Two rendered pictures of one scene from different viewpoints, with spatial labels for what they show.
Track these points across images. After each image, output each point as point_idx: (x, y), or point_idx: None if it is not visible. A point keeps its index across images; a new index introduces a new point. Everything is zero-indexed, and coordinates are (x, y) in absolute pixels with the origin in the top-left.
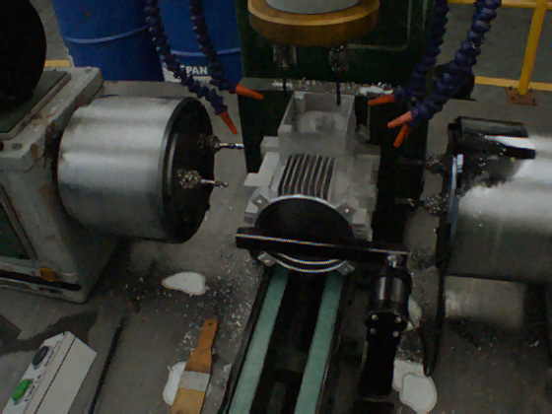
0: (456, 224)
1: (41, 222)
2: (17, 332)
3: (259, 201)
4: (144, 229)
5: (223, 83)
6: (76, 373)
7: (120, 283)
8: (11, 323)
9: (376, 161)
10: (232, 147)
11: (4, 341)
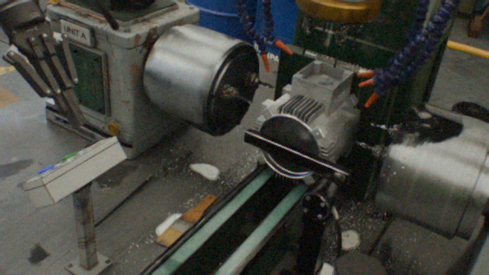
0: (386, 161)
1: (124, 88)
2: (83, 122)
3: (267, 114)
4: (190, 112)
5: (270, 36)
6: (108, 161)
7: (161, 156)
8: (82, 115)
9: (353, 118)
10: (265, 85)
11: (72, 126)
